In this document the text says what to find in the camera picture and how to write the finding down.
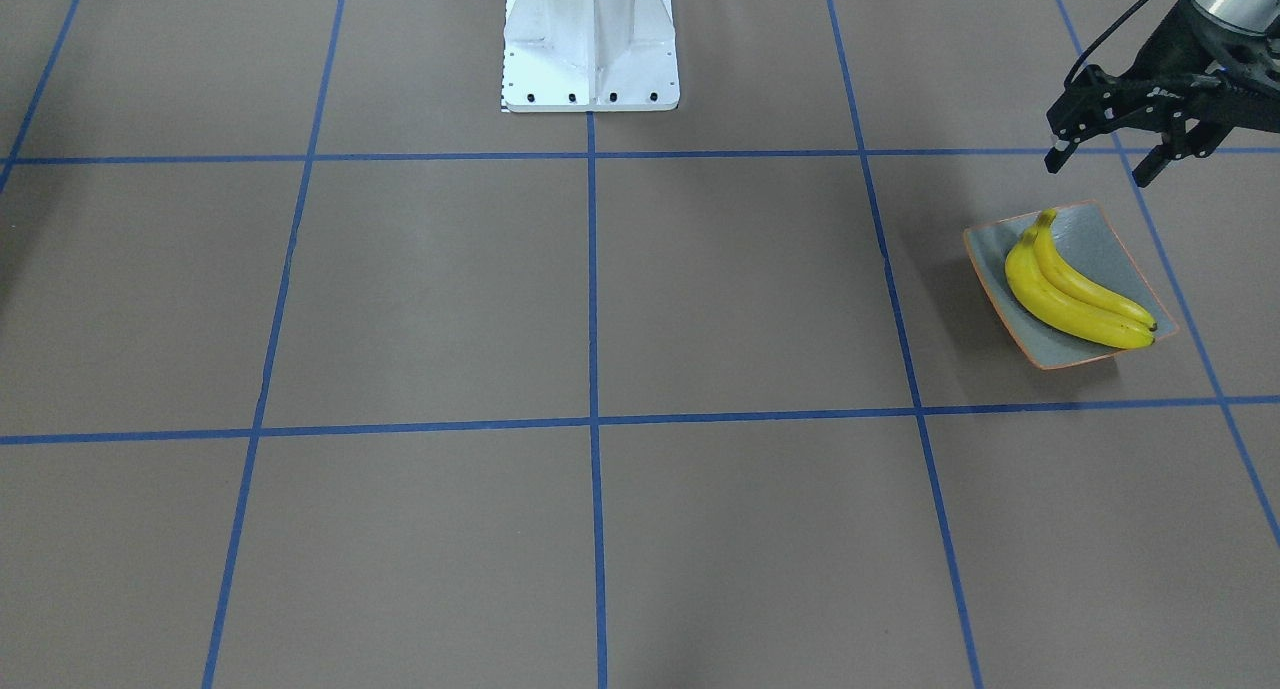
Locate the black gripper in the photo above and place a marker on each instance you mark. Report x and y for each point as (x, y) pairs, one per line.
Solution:
(1192, 31)

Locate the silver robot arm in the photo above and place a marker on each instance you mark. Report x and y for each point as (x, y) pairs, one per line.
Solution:
(1250, 11)

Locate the blue square ceramic plate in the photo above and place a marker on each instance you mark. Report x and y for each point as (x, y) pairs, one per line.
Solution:
(1086, 239)

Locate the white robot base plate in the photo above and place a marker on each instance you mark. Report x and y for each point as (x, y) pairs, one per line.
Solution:
(589, 56)

